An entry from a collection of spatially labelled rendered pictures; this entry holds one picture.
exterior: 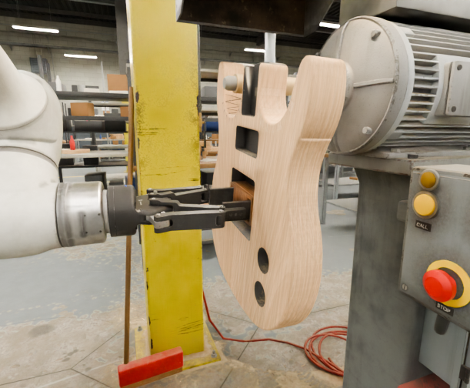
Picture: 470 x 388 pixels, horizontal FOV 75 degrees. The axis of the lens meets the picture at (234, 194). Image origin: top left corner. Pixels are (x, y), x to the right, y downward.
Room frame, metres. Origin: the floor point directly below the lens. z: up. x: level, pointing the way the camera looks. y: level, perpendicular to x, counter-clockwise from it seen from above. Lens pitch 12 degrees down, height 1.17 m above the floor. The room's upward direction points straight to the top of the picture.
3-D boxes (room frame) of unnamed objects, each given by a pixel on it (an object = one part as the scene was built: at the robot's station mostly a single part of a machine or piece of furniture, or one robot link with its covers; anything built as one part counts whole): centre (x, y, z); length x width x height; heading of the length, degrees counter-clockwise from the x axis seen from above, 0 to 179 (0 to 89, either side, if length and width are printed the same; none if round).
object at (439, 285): (0.37, -0.27, 0.98); 0.04 x 0.04 x 0.04; 20
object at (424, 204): (0.41, -0.27, 1.07); 0.03 x 0.01 x 0.03; 20
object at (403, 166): (0.71, -0.44, 1.11); 0.36 x 0.24 x 0.04; 110
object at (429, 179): (0.41, -0.26, 1.11); 0.03 x 0.01 x 0.03; 20
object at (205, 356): (1.51, 0.33, 0.02); 0.40 x 0.40 x 0.02; 20
